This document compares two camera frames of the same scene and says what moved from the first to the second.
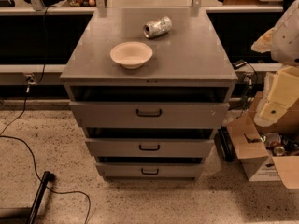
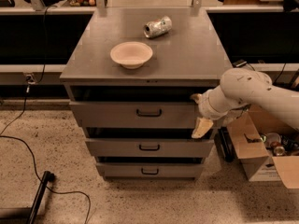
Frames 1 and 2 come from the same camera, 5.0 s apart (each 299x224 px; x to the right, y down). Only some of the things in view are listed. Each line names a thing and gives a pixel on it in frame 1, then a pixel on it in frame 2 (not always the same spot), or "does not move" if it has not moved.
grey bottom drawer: x=150 y=170 does not move
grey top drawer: x=152 y=115 does not move
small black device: x=238 y=63 does not move
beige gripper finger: x=263 y=43 → x=212 y=105
